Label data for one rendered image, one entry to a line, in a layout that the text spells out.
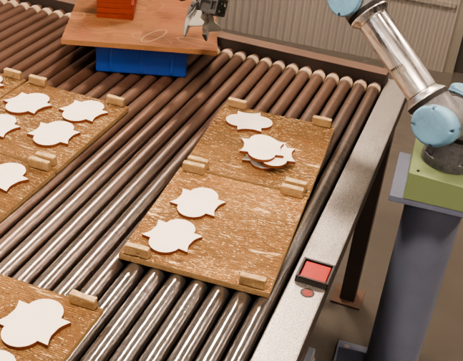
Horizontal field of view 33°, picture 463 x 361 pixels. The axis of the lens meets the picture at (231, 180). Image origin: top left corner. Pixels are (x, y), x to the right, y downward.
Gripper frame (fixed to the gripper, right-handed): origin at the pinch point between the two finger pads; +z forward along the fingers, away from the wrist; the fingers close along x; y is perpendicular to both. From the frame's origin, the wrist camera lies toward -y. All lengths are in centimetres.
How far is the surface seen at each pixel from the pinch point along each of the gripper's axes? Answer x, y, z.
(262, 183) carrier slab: -29, 45, 32
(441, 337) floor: 84, 89, 89
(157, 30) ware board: 11.9, -20.4, 0.3
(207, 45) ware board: 12.2, -0.9, 1.1
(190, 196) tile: -46, 33, 38
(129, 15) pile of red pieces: 12.7, -32.5, -2.5
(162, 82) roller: 6.8, -11.0, 16.2
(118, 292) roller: -79, 37, 55
